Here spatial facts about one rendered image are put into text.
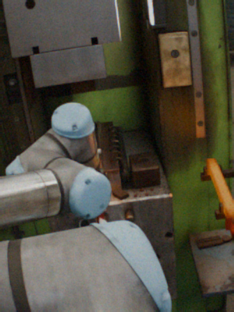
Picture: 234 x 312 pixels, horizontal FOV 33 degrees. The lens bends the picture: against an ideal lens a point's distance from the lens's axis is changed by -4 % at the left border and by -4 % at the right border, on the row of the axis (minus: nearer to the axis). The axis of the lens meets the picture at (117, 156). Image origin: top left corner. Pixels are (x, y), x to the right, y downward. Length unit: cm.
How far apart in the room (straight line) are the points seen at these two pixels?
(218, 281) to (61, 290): 86
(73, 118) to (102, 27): 40
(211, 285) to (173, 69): 66
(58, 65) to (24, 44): 11
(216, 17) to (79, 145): 70
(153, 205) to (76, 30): 55
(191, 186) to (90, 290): 109
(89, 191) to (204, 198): 91
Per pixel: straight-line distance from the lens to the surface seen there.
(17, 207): 56
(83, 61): 109
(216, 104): 134
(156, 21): 120
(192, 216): 150
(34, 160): 70
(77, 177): 60
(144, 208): 120
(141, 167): 122
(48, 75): 111
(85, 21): 108
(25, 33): 110
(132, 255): 38
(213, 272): 123
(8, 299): 39
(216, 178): 115
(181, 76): 125
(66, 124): 73
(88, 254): 38
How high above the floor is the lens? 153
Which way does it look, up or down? 25 degrees down
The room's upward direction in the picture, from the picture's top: 8 degrees counter-clockwise
